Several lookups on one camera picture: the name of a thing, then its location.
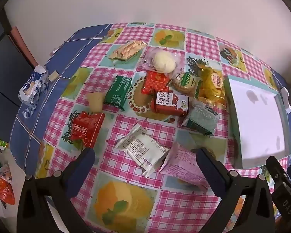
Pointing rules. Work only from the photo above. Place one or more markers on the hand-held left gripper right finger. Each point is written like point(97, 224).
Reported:
point(213, 172)

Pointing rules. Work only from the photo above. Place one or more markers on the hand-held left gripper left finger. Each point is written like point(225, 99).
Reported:
point(83, 167)

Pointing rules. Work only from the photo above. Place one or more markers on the white box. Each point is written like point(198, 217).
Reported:
point(257, 121)

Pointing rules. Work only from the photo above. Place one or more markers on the jelly cup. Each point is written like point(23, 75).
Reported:
point(95, 102)

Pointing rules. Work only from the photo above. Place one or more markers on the clear-wrapped white bun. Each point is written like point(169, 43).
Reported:
point(162, 62)

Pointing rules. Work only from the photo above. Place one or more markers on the beige snack packet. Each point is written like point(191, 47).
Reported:
point(128, 49)

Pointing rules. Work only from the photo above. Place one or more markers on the pink snack packet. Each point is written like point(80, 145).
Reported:
point(184, 167)

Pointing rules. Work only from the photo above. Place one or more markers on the red clear-window snack packet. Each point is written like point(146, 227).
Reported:
point(87, 128)

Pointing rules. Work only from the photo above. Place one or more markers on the pink checkered fruit tablecloth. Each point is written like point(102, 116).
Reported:
point(126, 199)

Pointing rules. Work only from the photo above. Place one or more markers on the green silver snack packet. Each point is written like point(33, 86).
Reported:
point(200, 120)

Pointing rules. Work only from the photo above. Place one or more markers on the white snack packet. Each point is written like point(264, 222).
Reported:
point(143, 148)

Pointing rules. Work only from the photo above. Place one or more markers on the white power adapter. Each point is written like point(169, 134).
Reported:
point(286, 99)

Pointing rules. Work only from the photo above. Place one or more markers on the red milk carton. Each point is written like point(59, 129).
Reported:
point(169, 104)

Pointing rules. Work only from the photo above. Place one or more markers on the orange plastic bag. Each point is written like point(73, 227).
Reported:
point(3, 191)

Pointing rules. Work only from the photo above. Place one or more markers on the yellow snack packet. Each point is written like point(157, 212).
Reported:
point(212, 85)

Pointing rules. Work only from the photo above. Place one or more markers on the round cookie packet green label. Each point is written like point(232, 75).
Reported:
point(185, 83)

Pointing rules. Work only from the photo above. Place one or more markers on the small beige block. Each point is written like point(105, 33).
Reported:
point(53, 76)

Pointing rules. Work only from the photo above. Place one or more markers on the blue white crumpled packet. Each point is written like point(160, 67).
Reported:
point(32, 85)

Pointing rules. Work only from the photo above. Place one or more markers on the blue grid tablecloth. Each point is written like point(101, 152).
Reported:
point(70, 53)

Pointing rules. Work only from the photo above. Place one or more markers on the white paper scrap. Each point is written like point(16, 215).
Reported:
point(54, 52)

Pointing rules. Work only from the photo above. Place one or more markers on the dark cabinet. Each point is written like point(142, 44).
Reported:
point(4, 72)

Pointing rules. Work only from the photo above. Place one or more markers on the pink board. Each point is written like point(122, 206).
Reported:
point(24, 46)

